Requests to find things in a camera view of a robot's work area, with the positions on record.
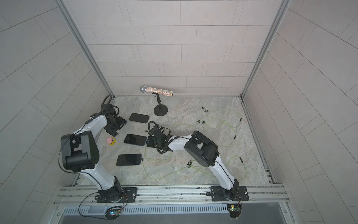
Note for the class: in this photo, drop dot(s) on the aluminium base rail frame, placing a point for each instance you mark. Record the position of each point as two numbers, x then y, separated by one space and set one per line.
176 194

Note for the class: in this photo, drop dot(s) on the black round microphone stand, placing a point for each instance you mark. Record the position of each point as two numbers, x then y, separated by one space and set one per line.
160 109

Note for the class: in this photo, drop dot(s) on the left green circuit board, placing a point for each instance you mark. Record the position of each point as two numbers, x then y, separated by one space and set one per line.
113 213

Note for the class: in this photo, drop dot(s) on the pink yellow small toy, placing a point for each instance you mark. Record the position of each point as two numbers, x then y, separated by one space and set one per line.
111 140

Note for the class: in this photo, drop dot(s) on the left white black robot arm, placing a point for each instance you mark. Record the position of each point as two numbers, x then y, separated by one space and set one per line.
80 153

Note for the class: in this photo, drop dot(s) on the glitter silver microphone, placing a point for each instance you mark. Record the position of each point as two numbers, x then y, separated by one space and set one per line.
152 90

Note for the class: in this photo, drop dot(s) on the green circuit board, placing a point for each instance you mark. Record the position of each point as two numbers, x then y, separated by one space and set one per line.
113 213
234 210

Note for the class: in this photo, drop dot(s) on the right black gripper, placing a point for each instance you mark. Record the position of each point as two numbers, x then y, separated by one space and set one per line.
150 143

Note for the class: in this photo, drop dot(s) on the right green circuit board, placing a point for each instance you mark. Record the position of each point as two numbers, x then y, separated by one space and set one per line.
234 210

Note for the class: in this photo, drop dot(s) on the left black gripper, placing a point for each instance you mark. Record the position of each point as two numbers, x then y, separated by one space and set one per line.
121 121

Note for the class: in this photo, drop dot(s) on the black smartphone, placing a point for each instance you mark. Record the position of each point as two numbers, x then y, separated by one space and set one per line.
134 139
129 160
140 118

